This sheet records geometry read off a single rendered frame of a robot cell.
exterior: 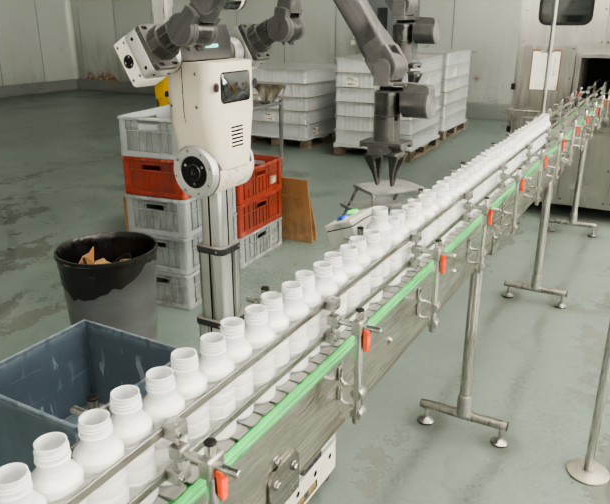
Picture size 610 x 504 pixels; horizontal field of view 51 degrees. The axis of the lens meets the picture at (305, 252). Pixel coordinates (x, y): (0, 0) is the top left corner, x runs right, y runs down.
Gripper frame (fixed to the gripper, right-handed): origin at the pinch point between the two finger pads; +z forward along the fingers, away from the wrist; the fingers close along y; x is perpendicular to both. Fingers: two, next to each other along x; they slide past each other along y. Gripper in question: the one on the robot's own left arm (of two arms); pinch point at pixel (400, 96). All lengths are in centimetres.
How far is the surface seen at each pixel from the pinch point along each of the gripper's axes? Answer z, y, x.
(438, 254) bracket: 32, -26, 37
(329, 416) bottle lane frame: 52, -20, 83
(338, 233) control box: 31.4, 1.8, 35.4
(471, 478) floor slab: 140, -25, -22
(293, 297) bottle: 25, -16, 89
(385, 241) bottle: 27, -17, 49
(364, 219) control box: 29.3, -1.9, 27.5
